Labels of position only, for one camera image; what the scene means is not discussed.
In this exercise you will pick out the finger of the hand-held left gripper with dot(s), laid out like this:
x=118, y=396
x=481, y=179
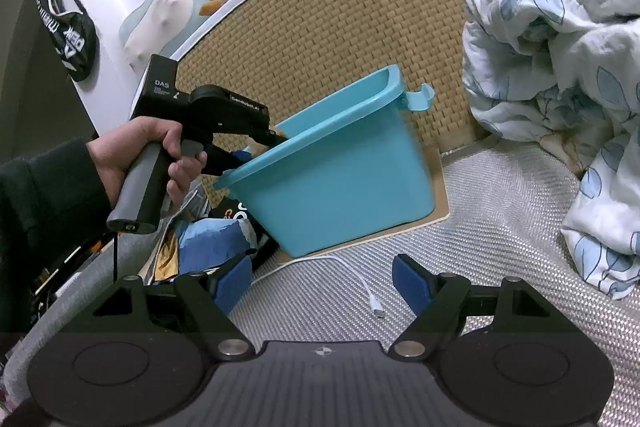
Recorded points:
x=222, y=159
x=272, y=138

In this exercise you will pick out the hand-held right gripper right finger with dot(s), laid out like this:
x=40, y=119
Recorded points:
x=412, y=282

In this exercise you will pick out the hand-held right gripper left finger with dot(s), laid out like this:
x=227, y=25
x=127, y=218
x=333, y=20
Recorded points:
x=232, y=279

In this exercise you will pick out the teal plastic bin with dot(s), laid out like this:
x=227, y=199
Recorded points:
x=340, y=187

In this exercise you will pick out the person's left forearm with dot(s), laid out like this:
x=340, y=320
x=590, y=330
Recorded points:
x=45, y=207

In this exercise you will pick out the person's left hand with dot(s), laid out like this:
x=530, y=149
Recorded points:
x=115, y=152

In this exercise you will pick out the blue cloth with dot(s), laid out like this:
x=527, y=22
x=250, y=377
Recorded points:
x=210, y=242

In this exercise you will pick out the black clothing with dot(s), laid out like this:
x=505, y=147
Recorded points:
x=260, y=237

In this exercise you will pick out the yellow cloth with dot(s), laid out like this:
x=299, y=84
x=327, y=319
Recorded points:
x=167, y=259

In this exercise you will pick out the grey woven bed mat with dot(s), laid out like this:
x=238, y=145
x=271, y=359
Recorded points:
x=500, y=232

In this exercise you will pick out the teal and cream plush pillow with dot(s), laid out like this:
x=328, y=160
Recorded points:
x=160, y=22

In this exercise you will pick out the tan woven mat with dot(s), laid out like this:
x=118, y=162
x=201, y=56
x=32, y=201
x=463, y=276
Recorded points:
x=340, y=17

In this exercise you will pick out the black hanging bag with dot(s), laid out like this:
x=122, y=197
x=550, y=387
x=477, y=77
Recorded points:
x=70, y=37

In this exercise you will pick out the white leaf-print quilt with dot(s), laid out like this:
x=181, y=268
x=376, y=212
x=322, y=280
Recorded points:
x=560, y=57

